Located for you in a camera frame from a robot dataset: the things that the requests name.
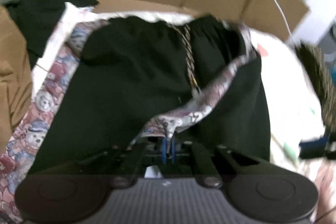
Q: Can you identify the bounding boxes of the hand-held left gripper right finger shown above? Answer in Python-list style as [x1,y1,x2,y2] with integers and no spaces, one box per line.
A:
[169,137,264,189]

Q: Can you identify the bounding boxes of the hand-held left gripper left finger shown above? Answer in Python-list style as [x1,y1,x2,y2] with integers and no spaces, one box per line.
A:
[75,137,170,189]

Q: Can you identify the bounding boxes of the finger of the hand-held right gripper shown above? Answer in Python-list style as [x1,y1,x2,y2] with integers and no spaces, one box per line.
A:
[298,134,331,160]

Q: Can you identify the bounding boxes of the black shorts teddy print trim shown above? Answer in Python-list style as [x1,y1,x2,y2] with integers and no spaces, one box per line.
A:
[0,15,272,224]

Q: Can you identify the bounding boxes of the person's right forearm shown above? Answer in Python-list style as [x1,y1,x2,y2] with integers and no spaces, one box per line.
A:
[314,162,336,224]

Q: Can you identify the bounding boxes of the leopard print cloth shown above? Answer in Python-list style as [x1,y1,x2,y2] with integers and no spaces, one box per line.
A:
[294,43,336,132]

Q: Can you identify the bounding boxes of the cream bear print blanket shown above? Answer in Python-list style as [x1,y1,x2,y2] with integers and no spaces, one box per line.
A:
[31,2,328,214]

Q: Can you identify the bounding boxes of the brown garment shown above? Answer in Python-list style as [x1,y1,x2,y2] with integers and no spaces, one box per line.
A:
[0,6,33,135]

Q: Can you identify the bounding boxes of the black cloth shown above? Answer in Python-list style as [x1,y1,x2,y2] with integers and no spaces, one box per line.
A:
[4,0,100,69]

